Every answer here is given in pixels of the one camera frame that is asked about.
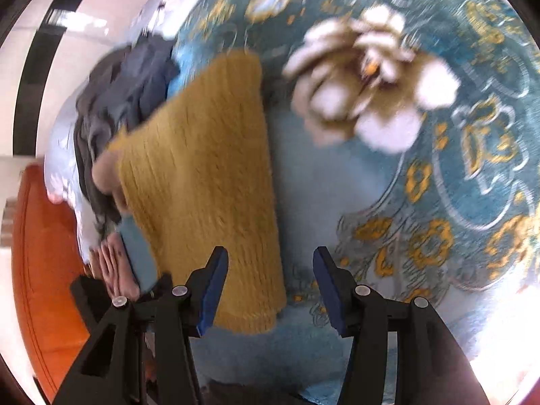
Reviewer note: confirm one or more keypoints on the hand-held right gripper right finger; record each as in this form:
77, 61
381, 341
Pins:
331, 291

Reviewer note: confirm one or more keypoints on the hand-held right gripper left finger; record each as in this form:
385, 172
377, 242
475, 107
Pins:
211, 295

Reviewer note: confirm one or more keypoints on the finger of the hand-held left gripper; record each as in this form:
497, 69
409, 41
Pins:
139, 257
86, 297

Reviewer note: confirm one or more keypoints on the olive knit sweater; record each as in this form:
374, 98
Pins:
198, 185

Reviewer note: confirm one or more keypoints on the pink fuzzy cloth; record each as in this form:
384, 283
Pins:
112, 265

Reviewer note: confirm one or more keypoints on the orange wooden headboard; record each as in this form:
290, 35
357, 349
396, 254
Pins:
42, 270

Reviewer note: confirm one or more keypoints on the beige fuzzy sweater yellow pattern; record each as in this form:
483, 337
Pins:
105, 177

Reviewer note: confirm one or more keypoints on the light blue floral pillow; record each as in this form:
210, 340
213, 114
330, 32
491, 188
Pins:
63, 168

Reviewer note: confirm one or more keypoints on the dark grey fleece garment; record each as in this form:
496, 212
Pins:
126, 88

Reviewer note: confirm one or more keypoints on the white wardrobe with black stripe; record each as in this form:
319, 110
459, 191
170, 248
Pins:
55, 50

